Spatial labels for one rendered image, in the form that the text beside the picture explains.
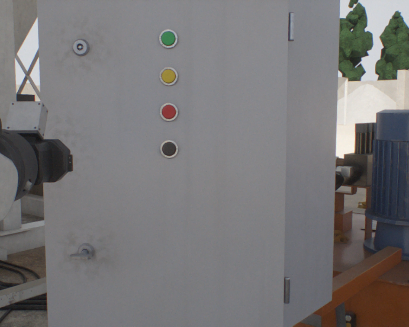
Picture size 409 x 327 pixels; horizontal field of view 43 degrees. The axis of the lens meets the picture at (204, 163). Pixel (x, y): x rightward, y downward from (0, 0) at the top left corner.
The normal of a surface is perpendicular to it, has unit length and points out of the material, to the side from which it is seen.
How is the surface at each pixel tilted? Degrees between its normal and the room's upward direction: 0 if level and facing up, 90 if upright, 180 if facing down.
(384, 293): 90
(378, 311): 90
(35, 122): 60
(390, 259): 90
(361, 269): 0
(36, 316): 0
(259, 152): 90
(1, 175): 102
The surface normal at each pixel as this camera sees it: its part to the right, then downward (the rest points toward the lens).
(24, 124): -0.03, -0.40
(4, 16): 0.78, 0.07
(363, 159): -0.63, 0.08
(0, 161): 0.98, 0.21
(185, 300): -0.03, 0.11
